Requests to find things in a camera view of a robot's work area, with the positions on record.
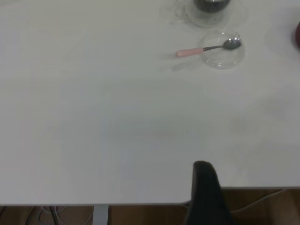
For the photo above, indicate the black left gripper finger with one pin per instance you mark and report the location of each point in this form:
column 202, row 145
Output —
column 206, row 199

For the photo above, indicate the red ceramic mug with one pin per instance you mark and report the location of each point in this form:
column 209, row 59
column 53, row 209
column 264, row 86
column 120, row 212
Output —
column 297, row 35

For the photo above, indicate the grey metal table leg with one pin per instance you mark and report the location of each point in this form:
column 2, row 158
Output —
column 100, row 214

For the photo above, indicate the clear round glass saucer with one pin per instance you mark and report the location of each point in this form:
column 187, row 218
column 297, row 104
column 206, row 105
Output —
column 220, row 61

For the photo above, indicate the clear double-wall glass cup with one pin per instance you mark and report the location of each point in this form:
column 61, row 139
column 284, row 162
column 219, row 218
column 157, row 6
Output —
column 211, row 20

